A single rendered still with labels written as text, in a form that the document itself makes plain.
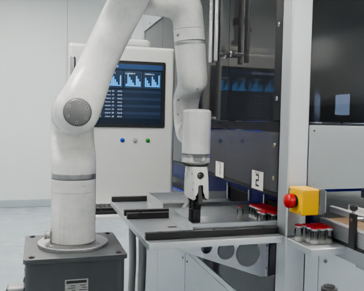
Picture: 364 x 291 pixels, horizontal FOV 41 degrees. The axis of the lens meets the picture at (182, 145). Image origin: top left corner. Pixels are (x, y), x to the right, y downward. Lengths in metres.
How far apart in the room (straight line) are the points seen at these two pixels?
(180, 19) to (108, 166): 1.06
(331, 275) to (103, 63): 0.91
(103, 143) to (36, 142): 4.56
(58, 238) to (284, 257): 0.64
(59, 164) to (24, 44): 5.59
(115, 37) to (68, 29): 5.58
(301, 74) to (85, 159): 0.65
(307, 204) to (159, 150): 1.11
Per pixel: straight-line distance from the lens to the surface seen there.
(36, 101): 6.79
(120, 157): 2.28
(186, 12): 1.40
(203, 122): 1.39
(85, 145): 1.37
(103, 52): 1.32
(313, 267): 1.51
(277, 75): 1.49
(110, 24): 1.34
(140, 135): 2.29
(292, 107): 1.41
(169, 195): 1.98
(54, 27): 6.90
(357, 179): 1.54
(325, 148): 1.47
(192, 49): 1.39
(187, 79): 1.38
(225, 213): 1.70
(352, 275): 1.60
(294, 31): 1.43
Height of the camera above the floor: 1.21
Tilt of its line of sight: 3 degrees down
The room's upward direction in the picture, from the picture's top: 1 degrees clockwise
